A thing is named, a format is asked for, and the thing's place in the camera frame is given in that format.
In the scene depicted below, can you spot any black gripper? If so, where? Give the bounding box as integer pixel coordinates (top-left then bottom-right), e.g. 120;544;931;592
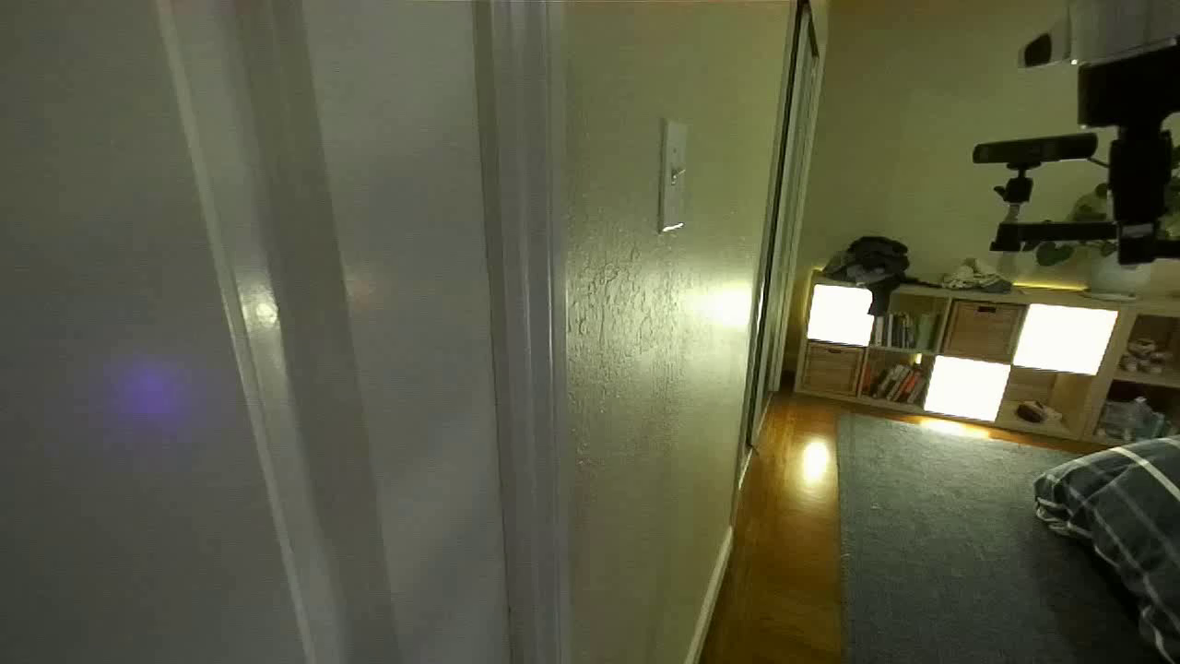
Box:
1108;122;1180;271

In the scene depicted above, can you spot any white wall light switch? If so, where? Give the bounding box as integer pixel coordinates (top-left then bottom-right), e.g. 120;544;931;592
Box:
656;114;692;239

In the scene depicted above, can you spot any glowing white cube panel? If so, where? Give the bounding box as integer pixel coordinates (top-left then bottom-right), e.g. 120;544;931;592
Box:
805;282;883;351
1008;298;1124;379
923;351;1014;428

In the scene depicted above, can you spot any light cloth pile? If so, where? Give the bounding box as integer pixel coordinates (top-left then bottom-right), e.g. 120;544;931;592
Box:
941;260;1017;298

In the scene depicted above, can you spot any brown storage basket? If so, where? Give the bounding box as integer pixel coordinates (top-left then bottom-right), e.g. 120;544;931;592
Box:
941;298;1024;367

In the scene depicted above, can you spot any wooden cube shelf unit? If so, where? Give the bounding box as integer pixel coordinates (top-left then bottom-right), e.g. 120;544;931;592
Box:
792;272;1180;449

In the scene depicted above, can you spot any plaid dark pillow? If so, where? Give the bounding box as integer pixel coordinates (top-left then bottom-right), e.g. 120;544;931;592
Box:
1029;432;1180;664

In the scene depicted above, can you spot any dark bag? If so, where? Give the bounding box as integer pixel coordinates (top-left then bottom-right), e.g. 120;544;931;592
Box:
824;232;917;314

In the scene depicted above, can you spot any row of books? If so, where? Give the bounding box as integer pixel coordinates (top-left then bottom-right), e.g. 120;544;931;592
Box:
857;351;931;410

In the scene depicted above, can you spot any sliding closet door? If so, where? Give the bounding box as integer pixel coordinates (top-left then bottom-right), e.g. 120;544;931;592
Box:
737;0;831;463

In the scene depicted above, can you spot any grey carpet rug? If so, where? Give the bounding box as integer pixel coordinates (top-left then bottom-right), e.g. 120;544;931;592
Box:
833;410;1168;664

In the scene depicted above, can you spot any white baseboard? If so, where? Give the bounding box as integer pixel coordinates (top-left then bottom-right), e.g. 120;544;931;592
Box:
681;526;742;664

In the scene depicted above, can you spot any white door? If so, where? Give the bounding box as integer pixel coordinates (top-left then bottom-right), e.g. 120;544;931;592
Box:
150;0;512;664

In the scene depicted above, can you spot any black tripod mount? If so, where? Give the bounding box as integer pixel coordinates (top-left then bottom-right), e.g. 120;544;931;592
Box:
987;162;1124;260

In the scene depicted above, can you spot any black camera bar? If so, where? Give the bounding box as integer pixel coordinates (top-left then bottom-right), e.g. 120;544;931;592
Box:
970;128;1102;169

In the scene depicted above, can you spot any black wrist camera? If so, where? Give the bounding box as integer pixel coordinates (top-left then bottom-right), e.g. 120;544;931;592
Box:
1078;50;1180;132

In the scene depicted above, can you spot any white door frame trim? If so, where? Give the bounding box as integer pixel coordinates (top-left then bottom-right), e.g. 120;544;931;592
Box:
471;0;574;664

